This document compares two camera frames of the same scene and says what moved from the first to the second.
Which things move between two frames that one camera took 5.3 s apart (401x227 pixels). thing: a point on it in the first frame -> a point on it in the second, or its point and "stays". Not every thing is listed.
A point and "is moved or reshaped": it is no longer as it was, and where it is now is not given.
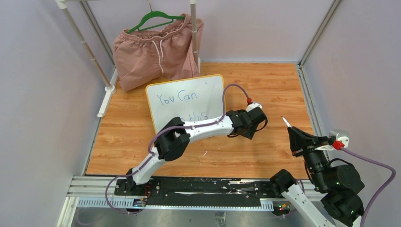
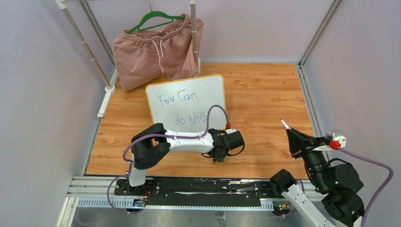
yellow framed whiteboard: (191, 99) stays
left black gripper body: (249, 131) -> (220, 157)
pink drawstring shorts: (142, 57) stays
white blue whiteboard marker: (287, 123) is moved or reshaped
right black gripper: (300, 142) stays
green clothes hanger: (152, 14) stays
